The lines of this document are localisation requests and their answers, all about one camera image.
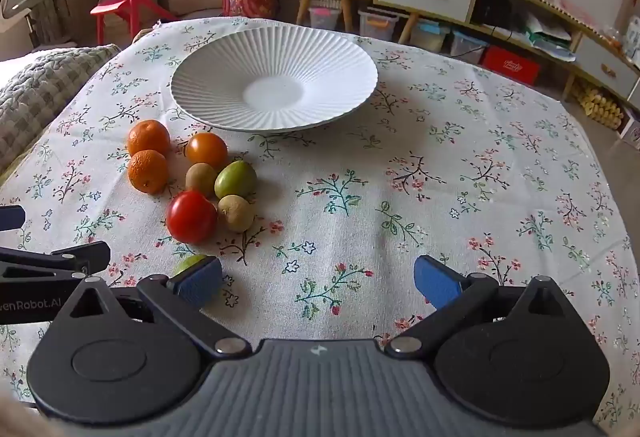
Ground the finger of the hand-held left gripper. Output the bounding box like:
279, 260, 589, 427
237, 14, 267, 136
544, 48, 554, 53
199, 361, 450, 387
0, 206, 26, 232
0, 241, 112, 279

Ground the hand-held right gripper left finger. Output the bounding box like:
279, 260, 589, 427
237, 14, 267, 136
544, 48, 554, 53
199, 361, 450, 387
50, 256, 252, 359

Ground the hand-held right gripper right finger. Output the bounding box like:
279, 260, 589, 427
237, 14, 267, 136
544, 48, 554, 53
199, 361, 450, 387
386, 254, 581, 358

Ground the green jujube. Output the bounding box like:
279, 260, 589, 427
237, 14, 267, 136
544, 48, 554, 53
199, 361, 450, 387
214, 160, 258, 200
171, 254, 208, 278

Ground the red tomato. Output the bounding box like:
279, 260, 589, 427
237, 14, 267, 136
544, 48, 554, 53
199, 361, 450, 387
166, 190, 218, 245

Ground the brown kiwi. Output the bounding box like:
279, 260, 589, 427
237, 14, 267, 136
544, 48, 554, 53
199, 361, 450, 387
185, 162, 218, 198
217, 195, 256, 233

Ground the orange mandarin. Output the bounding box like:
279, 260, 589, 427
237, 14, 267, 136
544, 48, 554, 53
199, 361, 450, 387
127, 150, 169, 195
126, 119, 172, 158

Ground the orange tomato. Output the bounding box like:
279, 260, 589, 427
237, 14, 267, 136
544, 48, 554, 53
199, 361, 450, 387
185, 132, 229, 172

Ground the white ribbed plate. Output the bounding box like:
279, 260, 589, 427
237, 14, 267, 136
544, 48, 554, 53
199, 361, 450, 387
170, 27, 379, 132

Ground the floral tablecloth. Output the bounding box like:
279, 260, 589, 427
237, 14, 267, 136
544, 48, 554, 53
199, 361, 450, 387
0, 17, 640, 437

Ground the grey knitted cushion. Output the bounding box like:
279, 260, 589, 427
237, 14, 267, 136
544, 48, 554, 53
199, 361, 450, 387
0, 44, 121, 172

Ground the red flat box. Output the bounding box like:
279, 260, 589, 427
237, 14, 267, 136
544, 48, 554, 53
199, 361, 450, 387
481, 46, 542, 85

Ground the clear storage box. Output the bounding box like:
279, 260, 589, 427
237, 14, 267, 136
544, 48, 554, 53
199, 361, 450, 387
357, 7, 400, 39
308, 6, 342, 30
411, 19, 451, 54
450, 29, 488, 62

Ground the pile of yellow toys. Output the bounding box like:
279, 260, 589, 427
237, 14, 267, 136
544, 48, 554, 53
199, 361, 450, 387
572, 82, 626, 130

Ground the wooden cabinet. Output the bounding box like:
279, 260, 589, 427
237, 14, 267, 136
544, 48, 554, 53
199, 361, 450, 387
276, 0, 640, 112

